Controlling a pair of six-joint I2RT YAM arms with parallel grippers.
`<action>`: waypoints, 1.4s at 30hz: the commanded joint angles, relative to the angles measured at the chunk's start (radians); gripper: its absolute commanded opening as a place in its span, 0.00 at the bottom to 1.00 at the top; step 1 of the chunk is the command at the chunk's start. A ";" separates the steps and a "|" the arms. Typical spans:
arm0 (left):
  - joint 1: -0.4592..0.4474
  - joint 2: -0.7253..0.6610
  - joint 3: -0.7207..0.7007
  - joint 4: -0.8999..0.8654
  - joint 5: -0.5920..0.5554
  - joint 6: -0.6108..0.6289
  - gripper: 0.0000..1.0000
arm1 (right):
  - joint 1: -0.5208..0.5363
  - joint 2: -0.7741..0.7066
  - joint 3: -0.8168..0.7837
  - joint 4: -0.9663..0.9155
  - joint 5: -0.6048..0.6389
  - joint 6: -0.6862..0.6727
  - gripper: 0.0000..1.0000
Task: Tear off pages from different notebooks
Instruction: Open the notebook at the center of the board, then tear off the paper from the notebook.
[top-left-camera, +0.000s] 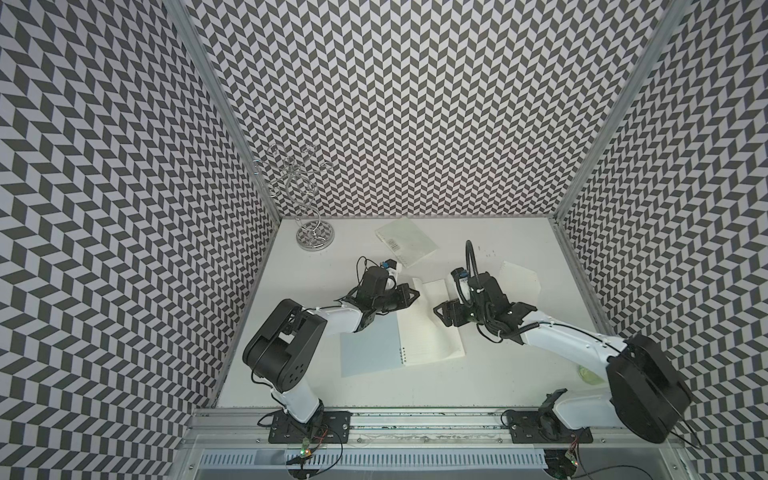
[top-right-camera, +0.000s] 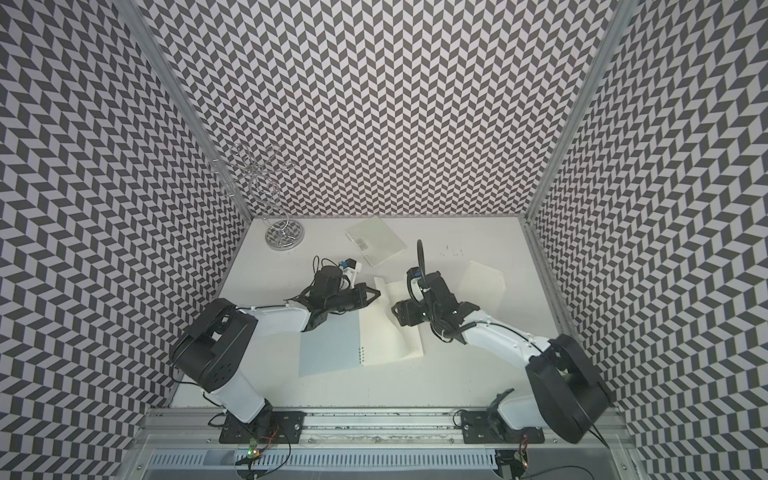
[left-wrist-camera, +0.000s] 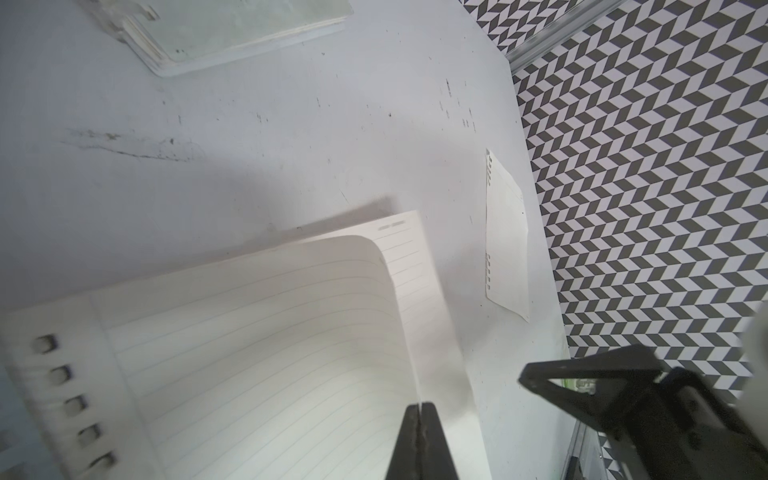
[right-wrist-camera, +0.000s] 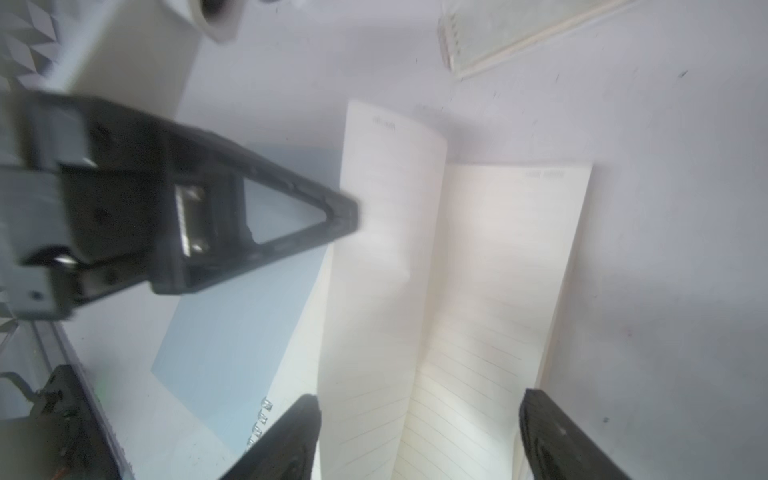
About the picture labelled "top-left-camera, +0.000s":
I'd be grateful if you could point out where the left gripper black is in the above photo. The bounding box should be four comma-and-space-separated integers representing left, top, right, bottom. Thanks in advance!
373, 283, 421, 312

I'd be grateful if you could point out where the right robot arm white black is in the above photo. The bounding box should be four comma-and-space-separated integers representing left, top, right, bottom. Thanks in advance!
433, 268, 693, 444

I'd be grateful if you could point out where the torn cream notebook page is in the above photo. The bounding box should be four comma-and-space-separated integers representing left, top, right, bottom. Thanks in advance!
496, 261, 541, 306

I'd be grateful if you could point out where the small white spiral notebook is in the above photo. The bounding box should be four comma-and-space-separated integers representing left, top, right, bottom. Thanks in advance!
375, 217, 439, 268

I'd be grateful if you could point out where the aluminium front rail frame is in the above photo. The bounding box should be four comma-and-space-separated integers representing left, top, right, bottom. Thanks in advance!
168, 407, 697, 479

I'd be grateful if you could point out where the large white spiral notebook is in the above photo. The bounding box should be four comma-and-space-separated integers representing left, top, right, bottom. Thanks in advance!
340, 278, 465, 377

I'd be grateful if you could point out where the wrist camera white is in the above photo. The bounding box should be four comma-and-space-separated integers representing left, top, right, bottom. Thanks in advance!
451, 240, 479, 305
379, 259, 402, 273

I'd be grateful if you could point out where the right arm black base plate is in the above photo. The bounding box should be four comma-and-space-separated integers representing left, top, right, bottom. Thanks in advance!
501, 410, 594, 444

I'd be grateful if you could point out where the right circuit board with wires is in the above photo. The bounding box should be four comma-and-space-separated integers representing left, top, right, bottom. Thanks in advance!
543, 440, 653, 479

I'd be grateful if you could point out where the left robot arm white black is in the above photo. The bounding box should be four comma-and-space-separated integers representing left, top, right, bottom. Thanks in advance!
242, 263, 420, 425

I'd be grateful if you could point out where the left circuit board with wires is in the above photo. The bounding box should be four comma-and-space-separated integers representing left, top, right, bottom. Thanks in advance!
285, 425, 345, 479

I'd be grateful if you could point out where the green round object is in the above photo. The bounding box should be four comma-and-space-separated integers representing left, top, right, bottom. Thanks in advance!
577, 365, 605, 386

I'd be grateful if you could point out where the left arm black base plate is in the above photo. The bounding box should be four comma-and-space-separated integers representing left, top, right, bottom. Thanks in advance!
268, 410, 352, 444

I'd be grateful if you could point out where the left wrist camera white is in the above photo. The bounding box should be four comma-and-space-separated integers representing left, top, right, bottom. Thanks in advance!
379, 259, 402, 273

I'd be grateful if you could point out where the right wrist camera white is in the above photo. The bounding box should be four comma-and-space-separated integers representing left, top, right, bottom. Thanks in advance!
451, 240, 479, 305

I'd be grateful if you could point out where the silver wire jewelry stand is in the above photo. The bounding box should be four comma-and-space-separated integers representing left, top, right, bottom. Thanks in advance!
254, 142, 335, 253

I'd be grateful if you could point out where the circuit board with wires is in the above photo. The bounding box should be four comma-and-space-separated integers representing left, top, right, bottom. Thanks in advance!
543, 440, 653, 479
285, 425, 345, 479

